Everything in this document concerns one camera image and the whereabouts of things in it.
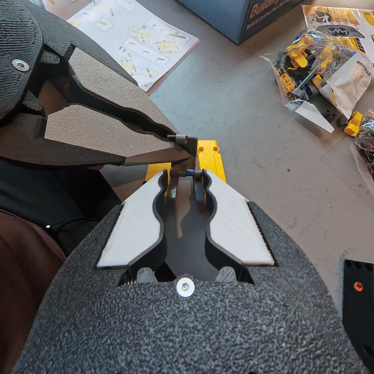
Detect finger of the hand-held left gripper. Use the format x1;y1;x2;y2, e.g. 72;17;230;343
68;47;179;138
44;105;192;167

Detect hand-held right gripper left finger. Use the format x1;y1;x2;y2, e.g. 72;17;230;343
96;169;169;269

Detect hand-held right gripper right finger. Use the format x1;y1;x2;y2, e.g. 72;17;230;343
202;169;276;283

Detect yellow panel with grey beam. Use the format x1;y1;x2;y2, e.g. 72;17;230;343
193;140;227;204

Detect yellow panel with curved grey panel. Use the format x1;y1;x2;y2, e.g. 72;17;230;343
145;134;199;203

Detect grey desk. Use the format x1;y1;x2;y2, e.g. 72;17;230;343
99;0;374;322

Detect person's left hand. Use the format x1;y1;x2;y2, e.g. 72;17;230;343
37;79;77;118

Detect open instruction booklet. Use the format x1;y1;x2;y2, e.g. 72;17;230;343
42;0;200;95

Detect person's black trousers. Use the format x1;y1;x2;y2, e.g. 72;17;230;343
0;159;123;258

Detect blue cardboard kit box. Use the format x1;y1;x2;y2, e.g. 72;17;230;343
175;0;306;46

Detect clear bag black red parts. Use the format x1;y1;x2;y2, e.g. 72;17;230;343
350;109;374;187

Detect black box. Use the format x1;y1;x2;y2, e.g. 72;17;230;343
342;258;374;369

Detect small yellow connector piece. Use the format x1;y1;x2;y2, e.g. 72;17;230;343
343;112;363;137

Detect small clear bag yellow parts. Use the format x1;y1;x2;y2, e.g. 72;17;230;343
259;29;373;133

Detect sticker sheet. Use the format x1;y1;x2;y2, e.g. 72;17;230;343
302;4;374;63

